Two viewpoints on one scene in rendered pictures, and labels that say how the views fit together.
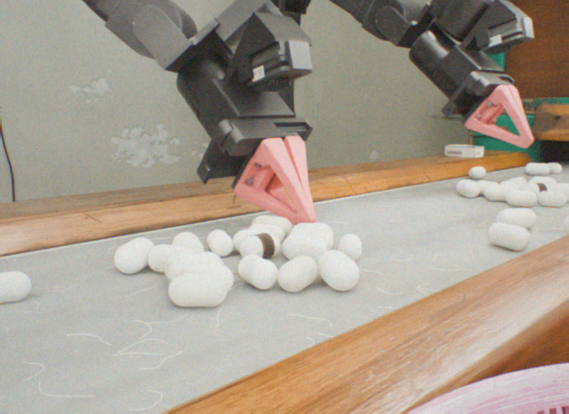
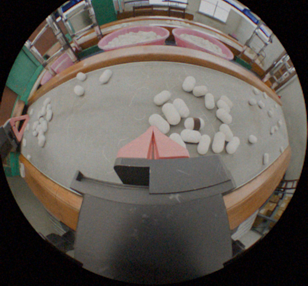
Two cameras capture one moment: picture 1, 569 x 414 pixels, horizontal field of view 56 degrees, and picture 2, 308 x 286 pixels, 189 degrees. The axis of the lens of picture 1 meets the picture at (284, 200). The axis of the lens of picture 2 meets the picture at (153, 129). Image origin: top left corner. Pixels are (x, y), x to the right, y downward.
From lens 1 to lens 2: 0.47 m
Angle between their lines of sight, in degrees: 91
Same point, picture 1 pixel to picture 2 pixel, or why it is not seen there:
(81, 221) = (227, 203)
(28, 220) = (242, 199)
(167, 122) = not seen: outside the picture
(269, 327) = (214, 85)
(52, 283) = (244, 148)
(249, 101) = (182, 244)
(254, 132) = (202, 165)
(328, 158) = (42, 230)
